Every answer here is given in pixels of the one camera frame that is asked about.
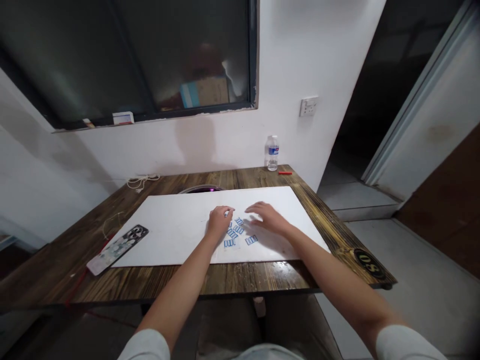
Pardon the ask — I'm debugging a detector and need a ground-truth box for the person's left hand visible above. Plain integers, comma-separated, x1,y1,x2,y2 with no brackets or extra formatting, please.
206,205,236,238

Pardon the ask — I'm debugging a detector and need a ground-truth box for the person's right hand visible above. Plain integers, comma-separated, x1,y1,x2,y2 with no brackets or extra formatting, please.
244,201,292,236

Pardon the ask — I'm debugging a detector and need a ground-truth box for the scatter of blue clips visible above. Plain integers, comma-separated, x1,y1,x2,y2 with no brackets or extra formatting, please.
223,216,260,249

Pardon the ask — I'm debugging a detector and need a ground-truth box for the clear plastic water bottle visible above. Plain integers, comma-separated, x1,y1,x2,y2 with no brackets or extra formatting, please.
266,135,280,172

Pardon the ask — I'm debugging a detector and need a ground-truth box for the white rectangular board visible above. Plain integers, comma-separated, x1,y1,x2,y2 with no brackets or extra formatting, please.
111,185,332,269

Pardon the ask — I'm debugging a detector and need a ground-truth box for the wooden table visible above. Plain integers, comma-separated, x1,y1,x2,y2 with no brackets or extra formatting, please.
0,164,399,313

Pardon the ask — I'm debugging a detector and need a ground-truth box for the phone with patterned case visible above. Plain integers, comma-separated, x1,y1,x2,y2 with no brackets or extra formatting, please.
86,224,150,277

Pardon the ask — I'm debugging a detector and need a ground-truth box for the beige thread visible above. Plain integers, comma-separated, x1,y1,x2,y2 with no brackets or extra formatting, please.
101,211,127,241

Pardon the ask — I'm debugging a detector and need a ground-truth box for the black oval number plate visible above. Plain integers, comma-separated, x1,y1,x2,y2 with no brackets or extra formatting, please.
352,247,386,281

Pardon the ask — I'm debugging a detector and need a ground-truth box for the small white red box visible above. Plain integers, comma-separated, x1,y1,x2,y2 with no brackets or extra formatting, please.
112,111,136,126

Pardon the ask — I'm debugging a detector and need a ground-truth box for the person's body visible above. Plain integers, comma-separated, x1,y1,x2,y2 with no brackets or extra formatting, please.
238,342,303,360

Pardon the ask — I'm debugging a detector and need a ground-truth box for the brown door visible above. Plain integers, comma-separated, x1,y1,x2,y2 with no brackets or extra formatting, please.
395,123,480,281

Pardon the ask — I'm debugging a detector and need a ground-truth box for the dark framed window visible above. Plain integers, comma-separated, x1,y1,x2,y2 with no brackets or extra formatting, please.
0,0,260,134

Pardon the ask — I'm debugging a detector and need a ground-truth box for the white coiled cable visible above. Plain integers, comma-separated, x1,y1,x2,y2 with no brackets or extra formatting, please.
125,173,161,195

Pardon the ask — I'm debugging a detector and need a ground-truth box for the white wall socket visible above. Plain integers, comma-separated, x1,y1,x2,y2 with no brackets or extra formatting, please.
299,95,320,118

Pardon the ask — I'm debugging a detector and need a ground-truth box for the red cord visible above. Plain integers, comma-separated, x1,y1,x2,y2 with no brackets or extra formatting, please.
65,233,118,308

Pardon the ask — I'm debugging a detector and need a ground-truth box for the white door frame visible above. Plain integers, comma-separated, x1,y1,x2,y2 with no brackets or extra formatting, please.
361,0,480,204

